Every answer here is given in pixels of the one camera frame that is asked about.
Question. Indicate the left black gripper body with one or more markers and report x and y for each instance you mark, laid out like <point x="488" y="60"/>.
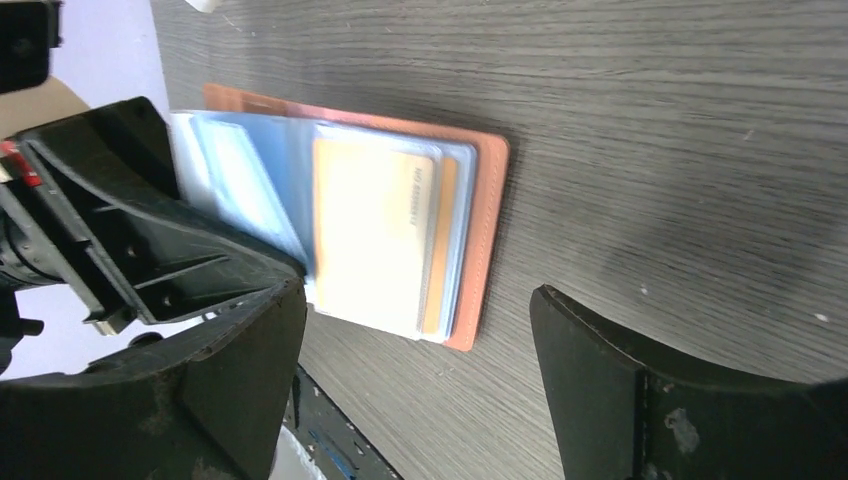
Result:
<point x="44" y="242"/>

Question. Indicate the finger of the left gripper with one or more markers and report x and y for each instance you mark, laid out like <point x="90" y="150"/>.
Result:
<point x="167" y="261"/>

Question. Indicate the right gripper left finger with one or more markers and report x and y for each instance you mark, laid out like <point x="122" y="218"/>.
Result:
<point x="206" y="403"/>

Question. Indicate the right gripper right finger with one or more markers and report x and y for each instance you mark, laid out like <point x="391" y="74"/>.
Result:
<point x="624" y="406"/>

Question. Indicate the tan leather card holder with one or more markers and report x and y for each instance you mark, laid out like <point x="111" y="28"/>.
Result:
<point x="247" y="160"/>

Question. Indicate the gold card in holder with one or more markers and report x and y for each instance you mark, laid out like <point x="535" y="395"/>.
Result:
<point x="372" y="215"/>

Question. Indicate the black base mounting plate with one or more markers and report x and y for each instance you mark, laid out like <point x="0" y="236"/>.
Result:
<point x="332" y="441"/>

